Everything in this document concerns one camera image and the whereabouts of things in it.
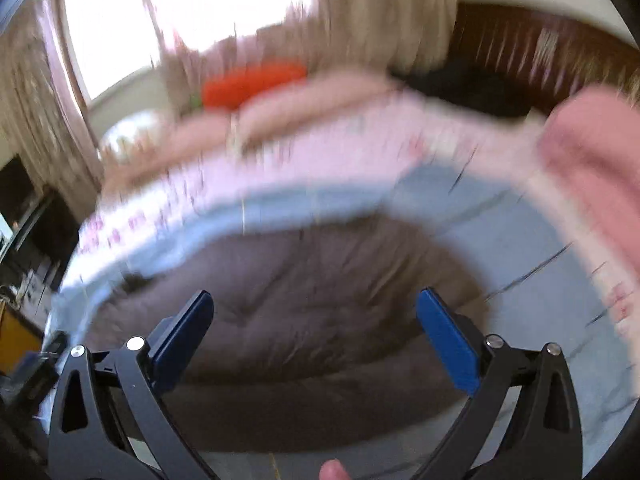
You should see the brown down coat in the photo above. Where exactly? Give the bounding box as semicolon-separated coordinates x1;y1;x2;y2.
85;215;488;452

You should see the person's right hand thumb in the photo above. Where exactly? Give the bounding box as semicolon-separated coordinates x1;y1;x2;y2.
319;460;352;480

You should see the wooden cabinet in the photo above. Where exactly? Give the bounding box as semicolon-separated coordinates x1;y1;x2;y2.
0;301;42;375

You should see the blue and pink bedsheet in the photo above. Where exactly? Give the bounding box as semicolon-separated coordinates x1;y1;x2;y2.
44;94;640;480

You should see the white cartoon pillow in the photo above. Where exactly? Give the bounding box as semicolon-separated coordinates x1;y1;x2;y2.
98;108;174;166

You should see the pink blanket bundle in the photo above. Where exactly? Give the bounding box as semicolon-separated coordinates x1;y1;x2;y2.
538;84;639;271

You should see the orange carrot plush pillow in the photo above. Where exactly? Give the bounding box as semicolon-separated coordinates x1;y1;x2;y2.
201;62;308;110

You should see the pink folded quilt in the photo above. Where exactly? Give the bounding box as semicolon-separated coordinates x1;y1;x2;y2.
102;68;399;196

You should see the black garment on bed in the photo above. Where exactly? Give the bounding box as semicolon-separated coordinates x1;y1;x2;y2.
387;58;544;119

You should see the dark wooden headboard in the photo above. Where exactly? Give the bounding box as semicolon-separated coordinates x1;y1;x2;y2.
448;1;639;114

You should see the beige lace curtain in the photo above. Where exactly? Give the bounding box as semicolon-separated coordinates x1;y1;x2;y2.
1;0;458;210

